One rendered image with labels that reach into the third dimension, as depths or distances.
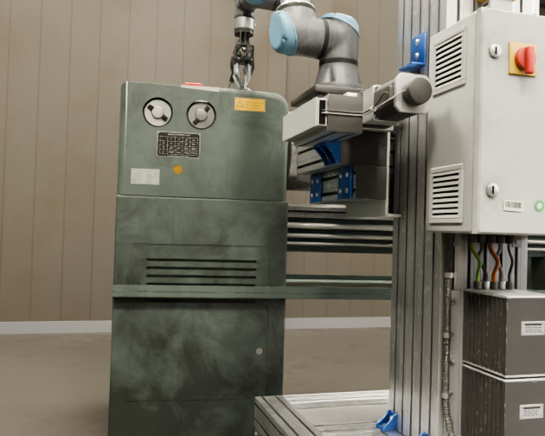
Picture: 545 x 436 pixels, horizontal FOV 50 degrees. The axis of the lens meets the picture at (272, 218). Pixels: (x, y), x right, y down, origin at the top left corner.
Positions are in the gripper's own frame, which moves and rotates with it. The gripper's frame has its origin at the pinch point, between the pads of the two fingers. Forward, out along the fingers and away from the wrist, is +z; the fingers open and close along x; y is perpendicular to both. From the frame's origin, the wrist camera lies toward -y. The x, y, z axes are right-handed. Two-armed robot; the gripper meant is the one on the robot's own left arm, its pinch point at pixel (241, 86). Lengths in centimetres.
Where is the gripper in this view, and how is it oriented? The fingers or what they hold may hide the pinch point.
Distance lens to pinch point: 227.5
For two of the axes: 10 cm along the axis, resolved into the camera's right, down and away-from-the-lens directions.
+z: -0.3, 10.0, -0.2
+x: 9.9, 0.3, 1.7
